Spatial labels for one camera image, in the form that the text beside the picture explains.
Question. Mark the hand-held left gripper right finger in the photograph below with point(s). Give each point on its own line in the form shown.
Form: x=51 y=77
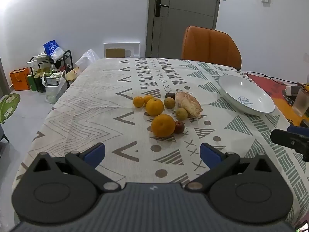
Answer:
x=210 y=156

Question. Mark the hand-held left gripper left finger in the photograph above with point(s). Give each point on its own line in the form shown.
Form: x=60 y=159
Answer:
x=94 y=155

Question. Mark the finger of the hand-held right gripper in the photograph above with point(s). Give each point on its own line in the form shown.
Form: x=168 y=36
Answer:
x=281 y=137
x=298 y=129

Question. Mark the dark red round fruit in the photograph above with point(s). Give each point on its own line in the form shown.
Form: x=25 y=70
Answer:
x=170 y=95
x=179 y=127

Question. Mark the green-brown round fruit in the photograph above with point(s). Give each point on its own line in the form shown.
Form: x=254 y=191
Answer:
x=181 y=113
x=169 y=102

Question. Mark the white plate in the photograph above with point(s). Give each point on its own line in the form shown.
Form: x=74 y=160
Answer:
x=246 y=94

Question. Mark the large orange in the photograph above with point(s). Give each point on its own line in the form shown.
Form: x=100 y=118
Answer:
x=154 y=106
x=163 y=125

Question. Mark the peeled pomelo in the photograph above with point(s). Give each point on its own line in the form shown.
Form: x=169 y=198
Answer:
x=188 y=104

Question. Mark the small tangerine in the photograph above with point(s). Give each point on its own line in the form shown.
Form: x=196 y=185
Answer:
x=148 y=98
x=138 y=101

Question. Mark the frosted plastic cup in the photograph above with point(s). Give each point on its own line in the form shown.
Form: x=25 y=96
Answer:
x=301 y=102

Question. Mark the white charger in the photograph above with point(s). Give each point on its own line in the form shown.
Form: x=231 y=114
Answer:
x=289 y=90

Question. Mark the red table mat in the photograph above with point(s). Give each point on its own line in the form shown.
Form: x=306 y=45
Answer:
x=277 y=91

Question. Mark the white plastic bag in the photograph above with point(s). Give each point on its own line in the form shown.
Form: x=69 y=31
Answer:
x=55 y=91

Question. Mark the tan cardboard box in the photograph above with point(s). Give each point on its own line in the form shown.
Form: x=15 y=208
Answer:
x=72 y=74

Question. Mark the green box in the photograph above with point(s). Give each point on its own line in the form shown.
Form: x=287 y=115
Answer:
x=32 y=82

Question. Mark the clear plastic bag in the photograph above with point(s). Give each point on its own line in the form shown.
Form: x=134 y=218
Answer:
x=87 y=58

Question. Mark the black shoe rack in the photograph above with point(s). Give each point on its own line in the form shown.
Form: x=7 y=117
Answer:
x=68 y=60

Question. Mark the green floor mat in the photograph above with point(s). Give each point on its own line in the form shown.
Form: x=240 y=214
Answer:
x=8 y=107

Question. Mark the brown cardboard sheet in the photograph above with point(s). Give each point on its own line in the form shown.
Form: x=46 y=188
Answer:
x=115 y=53

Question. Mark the orange paper bag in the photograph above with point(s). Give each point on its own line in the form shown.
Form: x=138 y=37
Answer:
x=19 y=79

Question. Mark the orange chair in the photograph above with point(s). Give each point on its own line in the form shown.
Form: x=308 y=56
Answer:
x=210 y=47

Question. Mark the blue plastic bag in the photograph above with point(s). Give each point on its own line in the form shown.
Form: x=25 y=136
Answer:
x=51 y=47

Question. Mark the grey door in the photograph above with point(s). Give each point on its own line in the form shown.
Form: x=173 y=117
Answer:
x=188 y=17

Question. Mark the white wall panel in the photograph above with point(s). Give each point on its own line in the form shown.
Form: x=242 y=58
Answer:
x=122 y=45

